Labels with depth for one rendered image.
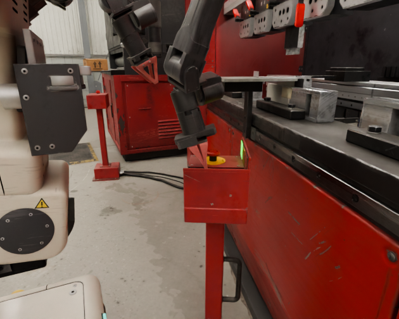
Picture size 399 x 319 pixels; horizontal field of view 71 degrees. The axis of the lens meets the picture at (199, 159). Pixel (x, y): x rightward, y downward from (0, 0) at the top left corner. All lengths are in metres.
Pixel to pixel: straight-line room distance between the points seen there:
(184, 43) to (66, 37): 7.25
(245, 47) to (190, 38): 1.39
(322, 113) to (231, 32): 1.15
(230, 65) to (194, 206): 1.37
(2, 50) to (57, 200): 0.29
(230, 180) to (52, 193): 0.38
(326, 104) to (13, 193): 0.83
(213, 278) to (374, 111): 0.63
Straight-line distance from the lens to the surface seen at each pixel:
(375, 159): 0.61
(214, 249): 0.86
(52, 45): 7.80
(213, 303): 0.99
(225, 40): 1.94
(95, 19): 7.89
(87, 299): 1.14
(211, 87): 0.68
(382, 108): 0.74
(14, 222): 0.66
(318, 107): 0.92
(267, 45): 2.03
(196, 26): 0.61
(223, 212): 0.71
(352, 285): 0.68
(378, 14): 1.62
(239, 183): 0.68
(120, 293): 1.53
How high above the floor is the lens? 1.04
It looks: 19 degrees down
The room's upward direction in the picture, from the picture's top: straight up
